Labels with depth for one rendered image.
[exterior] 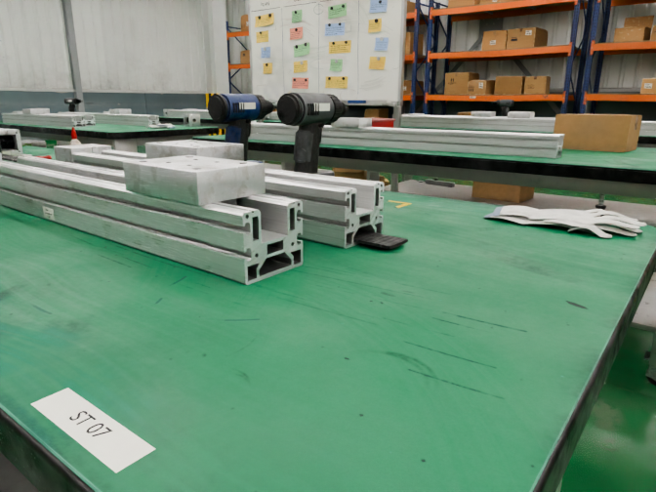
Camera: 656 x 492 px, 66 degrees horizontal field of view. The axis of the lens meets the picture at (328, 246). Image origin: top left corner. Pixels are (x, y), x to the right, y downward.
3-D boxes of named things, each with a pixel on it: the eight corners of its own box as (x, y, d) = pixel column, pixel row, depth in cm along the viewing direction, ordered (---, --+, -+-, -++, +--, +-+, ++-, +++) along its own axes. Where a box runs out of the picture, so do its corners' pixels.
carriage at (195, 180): (127, 210, 69) (122, 161, 67) (193, 198, 78) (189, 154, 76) (200, 228, 60) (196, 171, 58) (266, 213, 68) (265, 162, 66)
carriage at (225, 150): (147, 178, 99) (144, 143, 97) (193, 172, 107) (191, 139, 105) (198, 185, 89) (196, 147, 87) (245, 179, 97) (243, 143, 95)
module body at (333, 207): (76, 188, 120) (71, 152, 117) (115, 184, 127) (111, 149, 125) (344, 249, 72) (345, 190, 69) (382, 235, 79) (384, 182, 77)
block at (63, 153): (49, 185, 123) (43, 146, 121) (98, 180, 133) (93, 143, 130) (65, 189, 118) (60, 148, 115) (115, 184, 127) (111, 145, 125)
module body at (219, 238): (-15, 200, 105) (-22, 159, 103) (36, 193, 113) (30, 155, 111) (245, 285, 58) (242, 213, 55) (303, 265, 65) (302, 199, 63)
